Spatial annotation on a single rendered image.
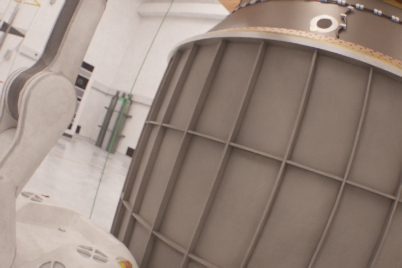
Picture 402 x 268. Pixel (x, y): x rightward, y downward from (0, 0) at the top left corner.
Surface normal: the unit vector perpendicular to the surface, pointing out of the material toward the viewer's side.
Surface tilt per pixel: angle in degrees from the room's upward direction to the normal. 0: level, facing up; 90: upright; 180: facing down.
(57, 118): 90
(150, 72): 90
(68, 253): 38
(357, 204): 90
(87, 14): 90
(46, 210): 73
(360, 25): 62
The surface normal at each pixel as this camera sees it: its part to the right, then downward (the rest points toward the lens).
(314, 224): -0.32, -0.18
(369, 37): -0.11, -0.59
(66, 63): 0.80, 0.25
